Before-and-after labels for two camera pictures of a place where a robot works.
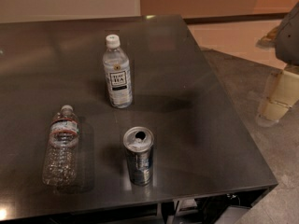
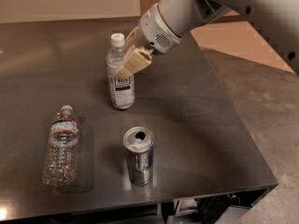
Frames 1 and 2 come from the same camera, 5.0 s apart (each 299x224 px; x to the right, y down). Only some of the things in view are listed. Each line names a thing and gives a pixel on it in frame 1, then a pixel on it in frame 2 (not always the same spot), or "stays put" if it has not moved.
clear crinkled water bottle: [59, 166] stays put
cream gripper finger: [283, 93] -> [137, 59]
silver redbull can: [138, 143] stays put
